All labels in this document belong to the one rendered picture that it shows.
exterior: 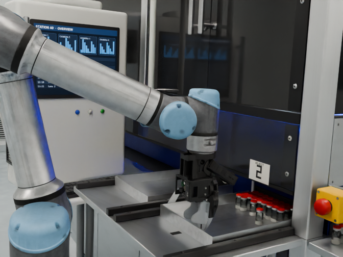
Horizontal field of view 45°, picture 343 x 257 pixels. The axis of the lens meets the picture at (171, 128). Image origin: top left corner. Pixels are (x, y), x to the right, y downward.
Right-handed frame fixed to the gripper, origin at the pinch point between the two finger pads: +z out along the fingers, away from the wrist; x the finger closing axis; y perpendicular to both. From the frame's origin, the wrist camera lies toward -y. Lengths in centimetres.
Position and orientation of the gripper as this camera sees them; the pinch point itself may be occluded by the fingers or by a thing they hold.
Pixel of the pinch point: (204, 226)
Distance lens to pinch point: 109.4
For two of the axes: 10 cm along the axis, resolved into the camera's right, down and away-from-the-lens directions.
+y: -8.6, 0.4, -5.1
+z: -0.4, 9.9, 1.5
